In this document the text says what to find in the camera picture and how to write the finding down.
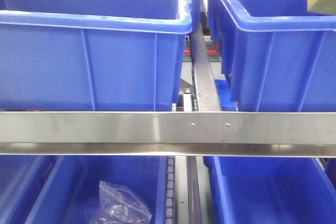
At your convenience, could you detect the blue bin upper right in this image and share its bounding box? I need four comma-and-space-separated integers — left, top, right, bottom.
208, 0, 335, 112

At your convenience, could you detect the blue bin lower left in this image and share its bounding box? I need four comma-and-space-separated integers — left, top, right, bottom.
26, 156, 167, 223

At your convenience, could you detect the steel shelf front rail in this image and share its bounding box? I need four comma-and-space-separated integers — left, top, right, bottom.
1, 111, 335, 157

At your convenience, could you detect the blue bin upper left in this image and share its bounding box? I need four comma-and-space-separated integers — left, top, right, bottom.
1, 0, 192, 111

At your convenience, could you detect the clear plastic bag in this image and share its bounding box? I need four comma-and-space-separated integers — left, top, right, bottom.
90, 181, 152, 223

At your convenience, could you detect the blue bin lower right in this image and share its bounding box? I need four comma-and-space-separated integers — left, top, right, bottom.
204, 156, 335, 223

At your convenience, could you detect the blue bin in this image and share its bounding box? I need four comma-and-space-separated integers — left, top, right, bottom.
1, 0, 192, 111
204, 156, 335, 223
208, 0, 335, 112
26, 156, 167, 223

